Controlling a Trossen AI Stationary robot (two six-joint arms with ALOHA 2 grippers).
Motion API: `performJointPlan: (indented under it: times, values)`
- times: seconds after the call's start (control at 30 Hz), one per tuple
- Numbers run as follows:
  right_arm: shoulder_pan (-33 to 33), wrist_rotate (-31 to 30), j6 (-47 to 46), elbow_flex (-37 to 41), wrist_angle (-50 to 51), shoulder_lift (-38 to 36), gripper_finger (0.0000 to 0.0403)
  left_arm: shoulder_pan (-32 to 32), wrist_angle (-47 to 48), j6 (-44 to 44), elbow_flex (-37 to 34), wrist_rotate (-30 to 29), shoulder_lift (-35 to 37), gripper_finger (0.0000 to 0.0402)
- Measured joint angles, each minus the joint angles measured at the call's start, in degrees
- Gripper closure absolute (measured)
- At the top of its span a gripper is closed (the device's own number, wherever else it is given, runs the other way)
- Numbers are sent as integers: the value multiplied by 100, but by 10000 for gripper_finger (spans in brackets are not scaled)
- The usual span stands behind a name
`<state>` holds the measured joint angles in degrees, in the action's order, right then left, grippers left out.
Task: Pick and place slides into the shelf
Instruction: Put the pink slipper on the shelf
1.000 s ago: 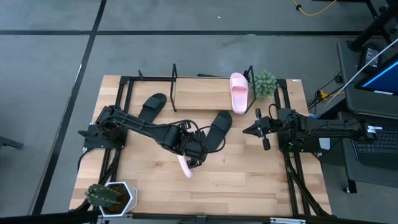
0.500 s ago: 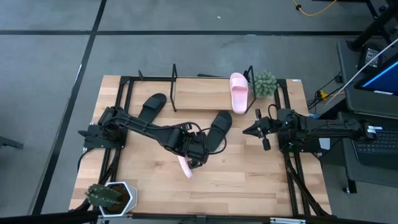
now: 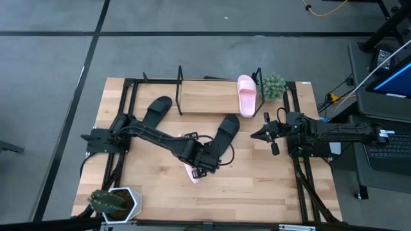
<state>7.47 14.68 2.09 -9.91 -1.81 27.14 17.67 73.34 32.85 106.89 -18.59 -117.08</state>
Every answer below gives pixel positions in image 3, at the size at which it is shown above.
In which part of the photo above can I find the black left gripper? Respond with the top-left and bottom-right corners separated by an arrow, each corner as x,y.
183,130 -> 209,180

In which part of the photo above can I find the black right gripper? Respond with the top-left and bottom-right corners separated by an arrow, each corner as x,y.
250,112 -> 287,157

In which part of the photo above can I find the pink rubber slide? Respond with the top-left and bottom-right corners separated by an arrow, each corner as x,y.
177,133 -> 201,185
236,74 -> 258,119

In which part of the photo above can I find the black rubber slide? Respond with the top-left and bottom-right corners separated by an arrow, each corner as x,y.
211,114 -> 241,154
141,95 -> 173,129

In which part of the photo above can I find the round green succulent plant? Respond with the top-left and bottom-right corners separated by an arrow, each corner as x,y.
259,71 -> 286,102

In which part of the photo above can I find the white hexagonal plant pot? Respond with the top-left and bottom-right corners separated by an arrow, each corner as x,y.
101,187 -> 143,225

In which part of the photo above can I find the green cactus plant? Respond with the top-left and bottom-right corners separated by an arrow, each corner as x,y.
87,189 -> 127,215

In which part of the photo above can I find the black power adapter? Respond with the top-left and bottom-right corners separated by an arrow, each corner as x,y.
371,44 -> 399,75

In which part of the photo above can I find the monitor with blue screen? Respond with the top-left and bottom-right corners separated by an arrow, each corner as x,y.
365,54 -> 411,99

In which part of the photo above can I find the black stand leg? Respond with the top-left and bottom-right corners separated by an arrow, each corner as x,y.
358,0 -> 411,54

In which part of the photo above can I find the dark furniture foot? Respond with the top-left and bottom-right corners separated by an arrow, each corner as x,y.
0,140 -> 25,155

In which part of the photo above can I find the wooden shelf with black frame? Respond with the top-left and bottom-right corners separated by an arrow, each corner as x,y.
175,65 -> 266,117

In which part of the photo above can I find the black power cable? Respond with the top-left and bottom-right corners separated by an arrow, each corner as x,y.
317,73 -> 354,114

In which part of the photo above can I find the silver metal bracket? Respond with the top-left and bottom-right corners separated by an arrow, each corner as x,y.
278,224 -> 317,231

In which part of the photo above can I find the black aluminium table frame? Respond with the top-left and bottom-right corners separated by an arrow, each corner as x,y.
0,76 -> 411,231

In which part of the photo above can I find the white cable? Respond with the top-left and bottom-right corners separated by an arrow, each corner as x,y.
335,38 -> 411,112

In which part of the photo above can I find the yellow cable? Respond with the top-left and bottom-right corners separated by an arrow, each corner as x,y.
301,0 -> 349,17

